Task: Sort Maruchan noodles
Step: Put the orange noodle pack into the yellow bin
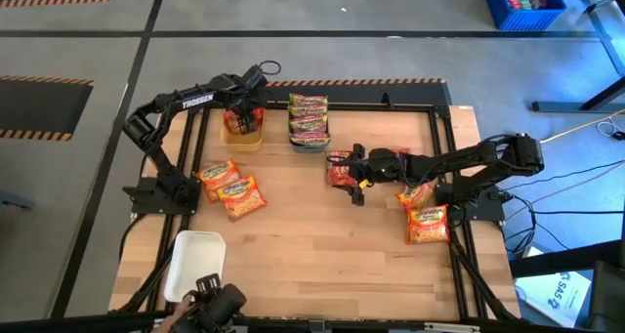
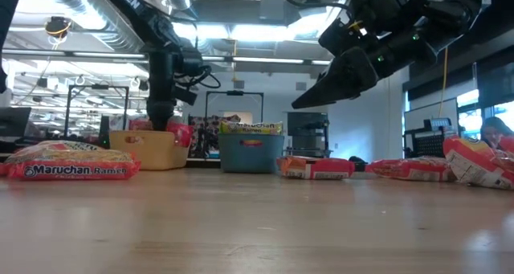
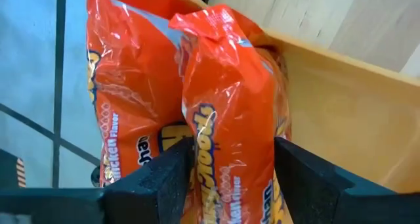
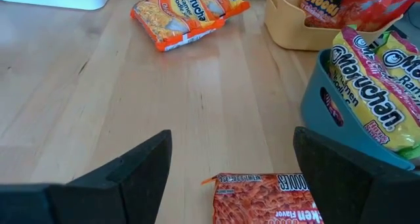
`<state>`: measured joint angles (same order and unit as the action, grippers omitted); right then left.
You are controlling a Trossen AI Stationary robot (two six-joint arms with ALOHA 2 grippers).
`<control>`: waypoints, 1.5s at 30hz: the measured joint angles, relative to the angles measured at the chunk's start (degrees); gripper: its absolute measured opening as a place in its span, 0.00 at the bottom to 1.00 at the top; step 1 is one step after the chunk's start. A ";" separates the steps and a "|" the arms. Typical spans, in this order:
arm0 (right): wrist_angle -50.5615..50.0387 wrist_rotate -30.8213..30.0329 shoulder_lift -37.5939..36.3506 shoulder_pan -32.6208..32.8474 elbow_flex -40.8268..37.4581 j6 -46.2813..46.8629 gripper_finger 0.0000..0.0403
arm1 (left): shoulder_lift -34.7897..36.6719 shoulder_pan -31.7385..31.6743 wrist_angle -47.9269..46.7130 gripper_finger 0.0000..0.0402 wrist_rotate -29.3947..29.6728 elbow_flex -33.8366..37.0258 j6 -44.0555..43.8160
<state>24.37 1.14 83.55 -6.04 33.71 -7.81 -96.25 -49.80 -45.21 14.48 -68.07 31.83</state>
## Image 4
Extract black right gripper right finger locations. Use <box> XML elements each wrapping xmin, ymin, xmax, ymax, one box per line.
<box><xmin>293</xmin><ymin>126</ymin><xmax>420</xmax><ymax>224</ymax></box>

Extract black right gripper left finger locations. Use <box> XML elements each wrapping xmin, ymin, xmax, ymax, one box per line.
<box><xmin>0</xmin><ymin>129</ymin><xmax>173</xmax><ymax>224</ymax></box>

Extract orange Saucy Noods pack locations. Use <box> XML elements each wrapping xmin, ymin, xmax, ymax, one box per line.
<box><xmin>300</xmin><ymin>0</ymin><xmax>420</xmax><ymax>33</ymax></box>

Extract lime chili shrimp ramen pack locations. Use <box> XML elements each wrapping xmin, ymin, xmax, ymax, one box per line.
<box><xmin>329</xmin><ymin>25</ymin><xmax>420</xmax><ymax>160</ymax></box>
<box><xmin>373</xmin><ymin>31</ymin><xmax>420</xmax><ymax>103</ymax></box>

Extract red ramen packet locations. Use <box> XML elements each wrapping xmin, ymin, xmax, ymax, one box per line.
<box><xmin>201</xmin><ymin>172</ymin><xmax>324</xmax><ymax>224</ymax></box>

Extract teal plastic bin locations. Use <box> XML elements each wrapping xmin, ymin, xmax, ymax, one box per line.
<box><xmin>300</xmin><ymin>48</ymin><xmax>416</xmax><ymax>171</ymax></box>

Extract beige plastic bin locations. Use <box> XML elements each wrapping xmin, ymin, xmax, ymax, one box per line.
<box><xmin>264</xmin><ymin>0</ymin><xmax>404</xmax><ymax>51</ymax></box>

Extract orange chicken ramen pack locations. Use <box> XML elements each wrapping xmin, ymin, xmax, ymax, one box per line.
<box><xmin>193</xmin><ymin>0</ymin><xmax>251</xmax><ymax>21</ymax></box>
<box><xmin>130</xmin><ymin>0</ymin><xmax>227</xmax><ymax>53</ymax></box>

